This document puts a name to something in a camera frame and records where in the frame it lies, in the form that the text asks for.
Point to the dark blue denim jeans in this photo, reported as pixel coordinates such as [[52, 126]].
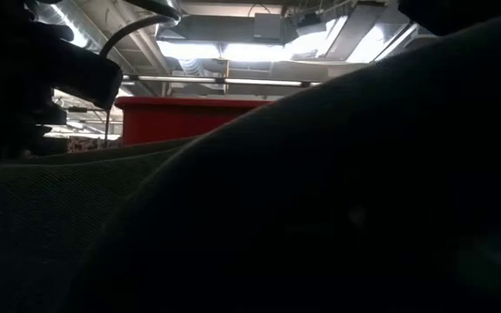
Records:
[[298, 195]]

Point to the grey ceiling box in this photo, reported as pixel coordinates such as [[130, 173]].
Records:
[[268, 26]]

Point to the long ceiling light bar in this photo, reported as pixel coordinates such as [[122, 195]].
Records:
[[233, 81]]

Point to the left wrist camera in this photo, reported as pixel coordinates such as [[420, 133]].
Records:
[[85, 74]]

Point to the round silver ventilation duct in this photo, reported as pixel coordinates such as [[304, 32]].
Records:
[[68, 26]]

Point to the large red plastic laundry bin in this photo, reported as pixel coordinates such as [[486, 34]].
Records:
[[168, 121]]

